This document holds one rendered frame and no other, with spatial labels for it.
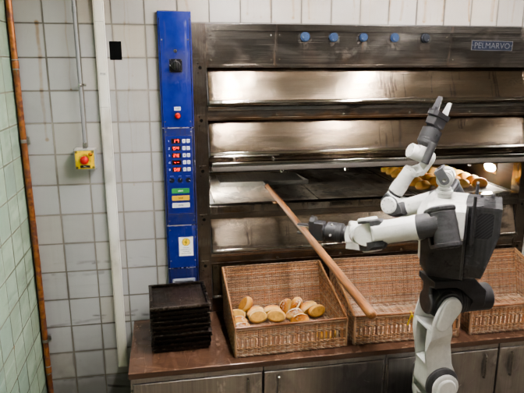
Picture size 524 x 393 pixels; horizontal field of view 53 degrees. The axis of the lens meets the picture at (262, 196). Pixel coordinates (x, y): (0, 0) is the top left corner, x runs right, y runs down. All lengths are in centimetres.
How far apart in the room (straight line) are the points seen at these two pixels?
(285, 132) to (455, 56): 101
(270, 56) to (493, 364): 192
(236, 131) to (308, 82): 45
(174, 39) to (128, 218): 93
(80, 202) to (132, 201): 25
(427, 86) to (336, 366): 154
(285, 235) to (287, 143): 51
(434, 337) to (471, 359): 71
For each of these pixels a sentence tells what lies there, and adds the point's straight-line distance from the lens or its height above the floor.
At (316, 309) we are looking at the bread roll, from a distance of 291.
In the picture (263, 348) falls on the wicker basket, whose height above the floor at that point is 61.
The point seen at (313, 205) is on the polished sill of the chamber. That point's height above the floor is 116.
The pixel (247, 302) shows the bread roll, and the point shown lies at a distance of 284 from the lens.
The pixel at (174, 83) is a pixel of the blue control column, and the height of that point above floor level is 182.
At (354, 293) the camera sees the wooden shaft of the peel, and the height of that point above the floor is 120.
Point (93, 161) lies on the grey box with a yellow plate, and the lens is 269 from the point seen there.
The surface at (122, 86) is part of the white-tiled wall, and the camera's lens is 271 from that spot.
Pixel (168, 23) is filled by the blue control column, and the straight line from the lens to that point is 268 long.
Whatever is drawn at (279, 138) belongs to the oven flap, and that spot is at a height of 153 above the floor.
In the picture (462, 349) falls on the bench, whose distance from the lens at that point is 292.
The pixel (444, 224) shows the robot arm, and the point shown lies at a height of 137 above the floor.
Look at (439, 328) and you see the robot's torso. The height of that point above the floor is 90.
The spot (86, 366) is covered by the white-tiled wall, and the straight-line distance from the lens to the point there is 317.
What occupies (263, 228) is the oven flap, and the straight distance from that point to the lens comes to 289.
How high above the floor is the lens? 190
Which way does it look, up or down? 14 degrees down
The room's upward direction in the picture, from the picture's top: straight up
